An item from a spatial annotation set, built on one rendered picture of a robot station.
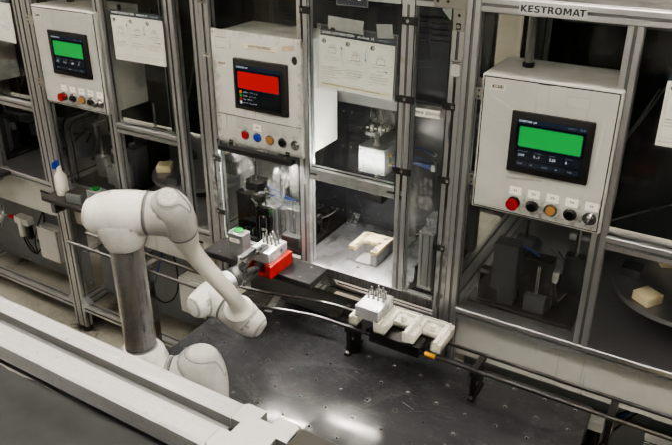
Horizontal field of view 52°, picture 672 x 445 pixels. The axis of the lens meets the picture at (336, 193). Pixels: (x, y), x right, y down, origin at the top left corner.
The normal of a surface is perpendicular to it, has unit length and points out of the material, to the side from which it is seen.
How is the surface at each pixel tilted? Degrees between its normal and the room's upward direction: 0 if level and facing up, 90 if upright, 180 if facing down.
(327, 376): 0
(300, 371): 0
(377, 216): 90
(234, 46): 90
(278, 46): 90
